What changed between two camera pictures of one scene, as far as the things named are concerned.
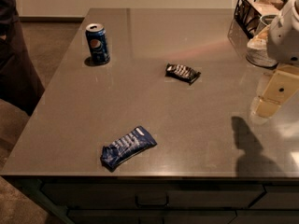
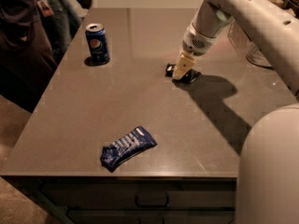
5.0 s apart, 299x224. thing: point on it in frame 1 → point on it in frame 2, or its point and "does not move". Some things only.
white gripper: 284,42 → 194,45
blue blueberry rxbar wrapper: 126,146 does not move
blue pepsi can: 97,42 does not move
